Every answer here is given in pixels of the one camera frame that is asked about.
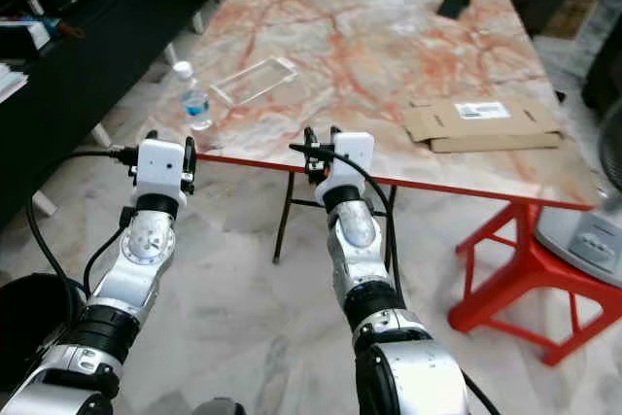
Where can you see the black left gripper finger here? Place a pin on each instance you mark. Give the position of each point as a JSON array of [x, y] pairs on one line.
[[153, 135], [190, 142]]

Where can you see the small black flat case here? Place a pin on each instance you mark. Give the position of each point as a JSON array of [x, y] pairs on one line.
[[454, 2]]

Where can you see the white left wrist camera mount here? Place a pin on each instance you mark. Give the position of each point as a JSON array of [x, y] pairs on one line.
[[161, 167]]

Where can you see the brown rug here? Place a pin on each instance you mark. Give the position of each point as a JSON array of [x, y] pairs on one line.
[[578, 7]]

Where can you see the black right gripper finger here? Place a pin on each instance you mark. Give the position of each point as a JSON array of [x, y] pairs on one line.
[[309, 136], [335, 132]]

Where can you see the black round rubbish bin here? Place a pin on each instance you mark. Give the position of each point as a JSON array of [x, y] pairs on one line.
[[24, 323]]

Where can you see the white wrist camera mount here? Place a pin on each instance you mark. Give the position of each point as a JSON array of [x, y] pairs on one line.
[[161, 167], [354, 155]]

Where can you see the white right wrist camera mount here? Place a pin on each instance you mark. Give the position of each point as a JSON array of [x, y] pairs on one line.
[[354, 155]]

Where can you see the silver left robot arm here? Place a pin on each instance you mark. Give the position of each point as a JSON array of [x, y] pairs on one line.
[[151, 240]]

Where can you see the flat brown cardboard box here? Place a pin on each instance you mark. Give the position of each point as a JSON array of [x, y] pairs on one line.
[[476, 129]]

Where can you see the clear water bottle blue label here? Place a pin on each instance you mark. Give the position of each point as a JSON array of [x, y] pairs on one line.
[[195, 104]]

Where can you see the clear plastic tray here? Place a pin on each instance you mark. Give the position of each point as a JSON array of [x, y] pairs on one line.
[[255, 81]]

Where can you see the long black low bench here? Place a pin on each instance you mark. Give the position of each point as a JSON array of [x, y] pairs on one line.
[[97, 17]]

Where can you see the marble table with red frame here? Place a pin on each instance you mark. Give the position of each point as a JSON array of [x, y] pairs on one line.
[[525, 279]]

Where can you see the white paper stack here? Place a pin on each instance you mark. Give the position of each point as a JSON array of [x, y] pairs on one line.
[[10, 81]]

